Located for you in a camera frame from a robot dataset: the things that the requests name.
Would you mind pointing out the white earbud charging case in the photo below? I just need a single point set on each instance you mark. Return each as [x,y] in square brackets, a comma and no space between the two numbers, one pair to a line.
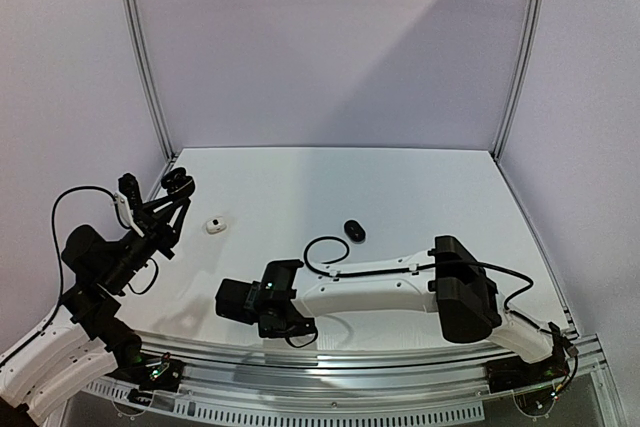
[215,225]

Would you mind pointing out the left aluminium frame post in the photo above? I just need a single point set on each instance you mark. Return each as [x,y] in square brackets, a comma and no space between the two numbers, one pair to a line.
[141,56]

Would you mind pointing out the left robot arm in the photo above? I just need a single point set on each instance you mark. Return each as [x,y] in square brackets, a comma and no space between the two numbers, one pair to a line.
[82,339]

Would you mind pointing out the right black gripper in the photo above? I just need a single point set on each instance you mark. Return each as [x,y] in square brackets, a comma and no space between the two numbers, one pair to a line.
[230,305]

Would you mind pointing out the black oval charging case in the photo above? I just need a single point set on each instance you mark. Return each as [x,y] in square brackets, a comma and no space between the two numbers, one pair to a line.
[354,231]

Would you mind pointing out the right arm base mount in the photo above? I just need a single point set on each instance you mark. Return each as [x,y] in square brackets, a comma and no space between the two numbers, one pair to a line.
[512,373]

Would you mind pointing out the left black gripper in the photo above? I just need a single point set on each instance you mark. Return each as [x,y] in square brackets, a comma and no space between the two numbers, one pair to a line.
[155,224]

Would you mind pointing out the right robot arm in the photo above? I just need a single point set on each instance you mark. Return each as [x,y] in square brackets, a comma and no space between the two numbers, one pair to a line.
[471,299]

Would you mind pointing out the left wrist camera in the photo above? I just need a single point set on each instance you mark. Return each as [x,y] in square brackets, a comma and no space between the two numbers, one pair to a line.
[128,200]

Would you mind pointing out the right aluminium frame post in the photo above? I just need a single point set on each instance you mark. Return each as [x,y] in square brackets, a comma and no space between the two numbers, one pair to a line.
[523,57]

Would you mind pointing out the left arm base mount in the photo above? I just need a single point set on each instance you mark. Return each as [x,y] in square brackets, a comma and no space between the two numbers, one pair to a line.
[162,372]

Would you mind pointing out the glossy black charging case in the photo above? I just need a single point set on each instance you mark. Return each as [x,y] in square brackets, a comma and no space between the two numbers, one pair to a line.
[178,184]

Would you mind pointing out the aluminium front rail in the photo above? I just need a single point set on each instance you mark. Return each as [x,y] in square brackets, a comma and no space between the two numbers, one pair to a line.
[273,371]

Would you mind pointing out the aluminium frame post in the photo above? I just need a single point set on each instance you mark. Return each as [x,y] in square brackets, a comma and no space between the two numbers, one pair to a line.
[523,57]
[141,56]

